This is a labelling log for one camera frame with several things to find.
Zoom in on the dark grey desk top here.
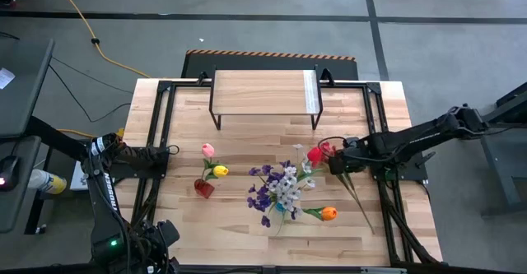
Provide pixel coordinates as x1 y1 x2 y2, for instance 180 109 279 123
0 39 55 139

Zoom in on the wooden shelf with black frame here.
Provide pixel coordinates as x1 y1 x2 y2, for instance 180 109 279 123
208 65 324 132

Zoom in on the pink artificial tulip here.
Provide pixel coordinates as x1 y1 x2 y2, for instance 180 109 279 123
200 142 217 183

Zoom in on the black computer mouse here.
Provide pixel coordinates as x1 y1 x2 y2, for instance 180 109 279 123
0 155 21 192

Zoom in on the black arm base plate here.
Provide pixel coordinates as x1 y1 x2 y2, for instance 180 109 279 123
372 150 429 183

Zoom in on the black hazard-striped floor mat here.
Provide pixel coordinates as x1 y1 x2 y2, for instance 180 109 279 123
180 49 359 81

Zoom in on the white and yellow bottle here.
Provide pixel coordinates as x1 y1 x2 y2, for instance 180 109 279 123
27 169 68 196

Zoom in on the yellow artificial tulip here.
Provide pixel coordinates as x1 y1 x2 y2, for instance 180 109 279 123
203 158 230 183

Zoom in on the red ribbed glass vase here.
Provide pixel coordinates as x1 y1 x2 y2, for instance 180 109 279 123
194 178 216 200

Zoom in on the dark grey desk shelf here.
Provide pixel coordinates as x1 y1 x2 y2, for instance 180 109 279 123
0 136 42 234

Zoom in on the green stem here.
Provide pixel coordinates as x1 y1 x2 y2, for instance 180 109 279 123
306 146 376 236

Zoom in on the orange artificial tulip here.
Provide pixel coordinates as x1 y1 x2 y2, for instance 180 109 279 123
302 206 338 222

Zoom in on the purple artificial flower bunch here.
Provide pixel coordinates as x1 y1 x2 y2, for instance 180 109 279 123
245 160 296 229

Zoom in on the grey metal stand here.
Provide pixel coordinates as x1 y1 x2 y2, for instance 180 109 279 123
479 82 527 217

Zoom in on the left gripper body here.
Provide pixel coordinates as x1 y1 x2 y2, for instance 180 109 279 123
155 219 181 247

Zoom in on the white cardboard box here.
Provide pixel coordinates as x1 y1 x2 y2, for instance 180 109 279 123
68 160 90 192

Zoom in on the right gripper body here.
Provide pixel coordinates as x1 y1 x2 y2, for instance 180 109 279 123
340 136 374 174

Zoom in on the black metal table frame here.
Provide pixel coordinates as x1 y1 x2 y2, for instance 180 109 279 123
131 78 444 269

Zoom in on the yellow cable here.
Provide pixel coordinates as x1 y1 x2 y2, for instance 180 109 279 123
49 0 152 79

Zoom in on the white paper sheet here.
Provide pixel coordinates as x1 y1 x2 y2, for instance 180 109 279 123
0 67 16 90

